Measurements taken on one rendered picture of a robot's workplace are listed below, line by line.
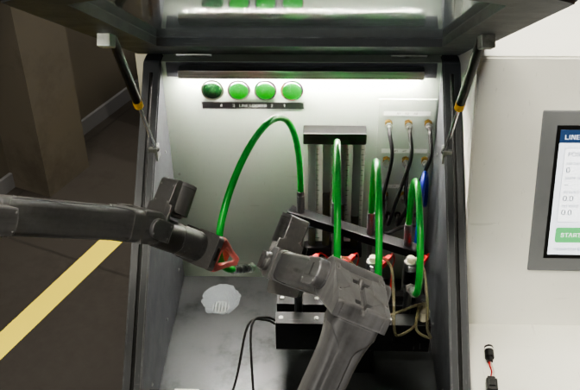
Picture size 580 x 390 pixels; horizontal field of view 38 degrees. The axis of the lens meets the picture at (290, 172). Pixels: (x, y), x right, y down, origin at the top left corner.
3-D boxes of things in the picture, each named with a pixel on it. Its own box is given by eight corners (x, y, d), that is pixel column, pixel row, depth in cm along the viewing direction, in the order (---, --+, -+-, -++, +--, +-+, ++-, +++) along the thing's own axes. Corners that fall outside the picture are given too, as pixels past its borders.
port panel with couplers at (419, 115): (374, 217, 202) (380, 105, 185) (373, 210, 205) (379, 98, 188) (427, 218, 201) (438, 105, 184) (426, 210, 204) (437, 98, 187)
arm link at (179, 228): (136, 242, 149) (155, 247, 145) (148, 205, 150) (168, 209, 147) (165, 252, 154) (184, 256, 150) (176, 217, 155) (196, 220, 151)
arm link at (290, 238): (260, 268, 148) (304, 286, 149) (284, 208, 149) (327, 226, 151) (248, 263, 159) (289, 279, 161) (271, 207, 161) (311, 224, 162)
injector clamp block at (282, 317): (276, 371, 190) (274, 322, 182) (278, 340, 199) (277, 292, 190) (425, 374, 189) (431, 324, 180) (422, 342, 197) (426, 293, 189)
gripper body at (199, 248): (193, 226, 161) (166, 215, 156) (227, 239, 154) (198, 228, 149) (180, 257, 160) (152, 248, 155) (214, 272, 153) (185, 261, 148)
